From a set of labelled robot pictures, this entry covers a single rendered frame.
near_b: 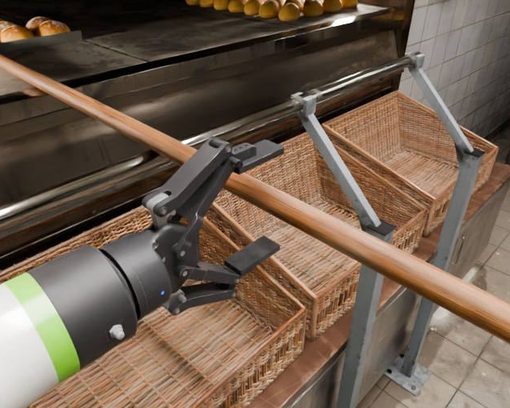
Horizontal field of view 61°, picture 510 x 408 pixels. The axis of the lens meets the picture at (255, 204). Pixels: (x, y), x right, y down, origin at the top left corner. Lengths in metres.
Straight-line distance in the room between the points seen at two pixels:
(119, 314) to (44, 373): 0.06
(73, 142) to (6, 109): 0.16
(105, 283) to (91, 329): 0.04
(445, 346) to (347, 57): 1.23
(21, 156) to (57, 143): 0.08
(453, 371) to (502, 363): 0.21
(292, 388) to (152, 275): 0.72
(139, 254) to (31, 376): 0.12
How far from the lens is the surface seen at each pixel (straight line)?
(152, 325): 1.20
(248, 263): 0.52
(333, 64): 1.66
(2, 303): 0.37
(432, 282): 0.42
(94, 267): 0.37
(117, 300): 0.37
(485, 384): 1.98
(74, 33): 1.44
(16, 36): 1.39
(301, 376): 1.09
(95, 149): 1.07
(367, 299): 1.01
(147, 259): 0.39
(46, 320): 0.36
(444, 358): 1.99
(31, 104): 0.98
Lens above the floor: 1.46
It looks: 33 degrees down
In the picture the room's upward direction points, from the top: straight up
